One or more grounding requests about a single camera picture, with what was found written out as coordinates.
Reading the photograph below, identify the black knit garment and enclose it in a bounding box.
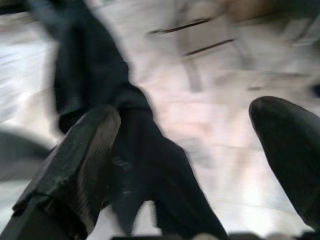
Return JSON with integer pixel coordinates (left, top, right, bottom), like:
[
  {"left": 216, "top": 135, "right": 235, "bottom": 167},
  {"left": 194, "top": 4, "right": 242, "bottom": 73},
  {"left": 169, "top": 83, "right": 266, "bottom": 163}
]
[{"left": 27, "top": 0, "right": 228, "bottom": 240}]

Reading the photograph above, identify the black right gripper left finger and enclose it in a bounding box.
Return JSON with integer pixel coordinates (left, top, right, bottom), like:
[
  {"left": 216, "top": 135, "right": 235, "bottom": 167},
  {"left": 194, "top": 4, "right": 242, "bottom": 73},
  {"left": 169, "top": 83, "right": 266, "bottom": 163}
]
[{"left": 12, "top": 104, "right": 122, "bottom": 240}]

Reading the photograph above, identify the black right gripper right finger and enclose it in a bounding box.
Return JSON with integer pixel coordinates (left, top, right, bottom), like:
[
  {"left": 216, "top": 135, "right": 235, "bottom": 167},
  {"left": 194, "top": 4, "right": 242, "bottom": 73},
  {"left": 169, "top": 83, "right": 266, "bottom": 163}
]
[{"left": 248, "top": 96, "right": 320, "bottom": 231}]

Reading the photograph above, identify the marble pattern folding table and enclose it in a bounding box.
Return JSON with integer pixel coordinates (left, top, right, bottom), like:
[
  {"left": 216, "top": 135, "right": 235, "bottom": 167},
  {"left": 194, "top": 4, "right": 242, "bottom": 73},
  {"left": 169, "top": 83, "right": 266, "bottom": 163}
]
[{"left": 147, "top": 18, "right": 237, "bottom": 57}]

